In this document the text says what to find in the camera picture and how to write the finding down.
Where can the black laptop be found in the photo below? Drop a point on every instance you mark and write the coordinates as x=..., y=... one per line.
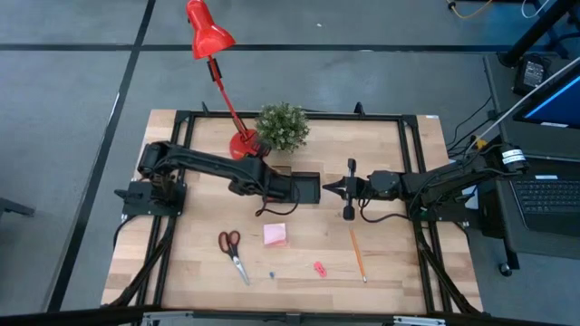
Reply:
x=550, y=199

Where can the black power adapter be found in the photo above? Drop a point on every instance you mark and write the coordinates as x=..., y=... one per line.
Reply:
x=534, y=72

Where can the black mesh desk organizer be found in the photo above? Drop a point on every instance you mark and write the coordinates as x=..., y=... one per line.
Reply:
x=310, y=188

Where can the red and black scissors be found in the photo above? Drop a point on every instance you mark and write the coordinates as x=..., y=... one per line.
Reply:
x=235, y=260

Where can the green potted plant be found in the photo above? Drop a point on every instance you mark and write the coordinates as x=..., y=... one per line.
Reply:
x=283, y=127

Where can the black aluminium table frame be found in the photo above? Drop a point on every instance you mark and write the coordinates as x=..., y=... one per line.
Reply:
x=362, y=117

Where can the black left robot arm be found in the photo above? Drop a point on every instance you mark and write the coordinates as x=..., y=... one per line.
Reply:
x=204, y=163

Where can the black side desk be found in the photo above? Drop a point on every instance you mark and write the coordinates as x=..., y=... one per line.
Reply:
x=544, y=149

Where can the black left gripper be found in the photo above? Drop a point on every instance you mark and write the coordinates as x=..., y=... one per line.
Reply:
x=281, y=188

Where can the computer monitor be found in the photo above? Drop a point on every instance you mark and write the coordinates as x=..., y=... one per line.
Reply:
x=562, y=104

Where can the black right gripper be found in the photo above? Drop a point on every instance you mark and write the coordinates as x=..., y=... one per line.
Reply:
x=358, y=188

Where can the white rod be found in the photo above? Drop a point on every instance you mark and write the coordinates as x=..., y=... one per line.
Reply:
x=530, y=98

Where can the pink sticky note pad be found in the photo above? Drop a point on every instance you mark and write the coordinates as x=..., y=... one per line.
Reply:
x=275, y=234

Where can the grey chair leg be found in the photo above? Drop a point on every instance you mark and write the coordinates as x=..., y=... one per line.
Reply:
x=13, y=207

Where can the red desk lamp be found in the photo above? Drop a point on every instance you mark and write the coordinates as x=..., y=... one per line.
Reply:
x=208, y=36

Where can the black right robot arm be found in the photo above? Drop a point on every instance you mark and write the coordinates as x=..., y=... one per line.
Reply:
x=444, y=181

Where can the pink wedge eraser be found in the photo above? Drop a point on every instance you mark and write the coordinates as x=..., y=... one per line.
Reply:
x=320, y=269

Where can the orange pencil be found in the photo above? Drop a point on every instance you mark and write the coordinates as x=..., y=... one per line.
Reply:
x=358, y=256

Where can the black caster wheel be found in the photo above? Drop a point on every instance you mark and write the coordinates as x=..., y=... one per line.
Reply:
x=505, y=269

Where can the black stand pole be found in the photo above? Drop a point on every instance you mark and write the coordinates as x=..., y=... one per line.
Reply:
x=534, y=34

